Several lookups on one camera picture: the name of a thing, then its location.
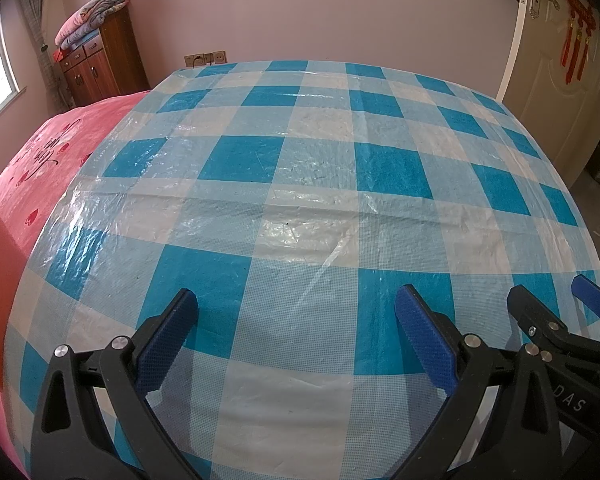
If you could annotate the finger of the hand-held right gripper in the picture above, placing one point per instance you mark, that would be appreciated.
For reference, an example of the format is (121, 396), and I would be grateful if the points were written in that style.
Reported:
(540, 322)
(595, 297)

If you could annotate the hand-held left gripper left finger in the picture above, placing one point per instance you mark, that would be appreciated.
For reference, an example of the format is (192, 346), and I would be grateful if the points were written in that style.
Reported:
(165, 340)

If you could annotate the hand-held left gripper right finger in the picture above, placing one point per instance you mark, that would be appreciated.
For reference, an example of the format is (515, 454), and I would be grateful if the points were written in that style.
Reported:
(425, 340)

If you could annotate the white door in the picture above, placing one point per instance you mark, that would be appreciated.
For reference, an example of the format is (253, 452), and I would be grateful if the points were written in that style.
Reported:
(540, 110)

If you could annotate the blue checkered tablecloth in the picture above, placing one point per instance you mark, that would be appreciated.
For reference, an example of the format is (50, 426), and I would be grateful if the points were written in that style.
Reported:
(305, 160)

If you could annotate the pink bedsheet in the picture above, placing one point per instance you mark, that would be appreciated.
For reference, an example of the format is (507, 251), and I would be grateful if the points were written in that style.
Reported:
(45, 155)

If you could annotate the red knot ornament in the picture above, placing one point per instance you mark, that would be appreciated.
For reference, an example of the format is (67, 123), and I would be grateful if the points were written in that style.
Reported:
(577, 25)

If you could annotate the brown wooden cabinet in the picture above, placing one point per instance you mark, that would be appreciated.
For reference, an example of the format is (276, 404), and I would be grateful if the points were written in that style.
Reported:
(110, 65)

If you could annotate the folded pink quilt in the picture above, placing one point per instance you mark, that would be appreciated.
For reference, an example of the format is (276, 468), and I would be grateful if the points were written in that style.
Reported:
(75, 32)

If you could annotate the folded floral quilt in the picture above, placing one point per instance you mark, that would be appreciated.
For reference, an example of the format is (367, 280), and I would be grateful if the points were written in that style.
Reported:
(105, 5)

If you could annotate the grey curtain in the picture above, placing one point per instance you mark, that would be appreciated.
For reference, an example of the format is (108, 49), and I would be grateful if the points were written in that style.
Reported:
(35, 0)

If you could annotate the wall socket strip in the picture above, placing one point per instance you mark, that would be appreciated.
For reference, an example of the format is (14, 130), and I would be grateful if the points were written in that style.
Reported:
(205, 58)

